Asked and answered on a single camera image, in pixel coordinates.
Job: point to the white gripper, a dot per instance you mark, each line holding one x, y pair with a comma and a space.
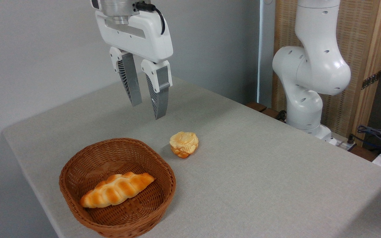
134, 34

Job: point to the round golden bread bun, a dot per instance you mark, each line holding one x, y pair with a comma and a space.
184, 144

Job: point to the long braided bread loaf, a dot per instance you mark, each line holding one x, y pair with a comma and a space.
117, 190

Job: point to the brown woven wicker basket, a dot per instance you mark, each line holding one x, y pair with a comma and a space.
134, 215

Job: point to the grey tablecloth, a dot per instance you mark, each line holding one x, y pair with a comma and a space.
260, 172

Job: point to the metal screen hinge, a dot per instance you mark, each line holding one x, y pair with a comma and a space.
371, 80

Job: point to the white vertical wall trim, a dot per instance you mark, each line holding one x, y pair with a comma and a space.
260, 49

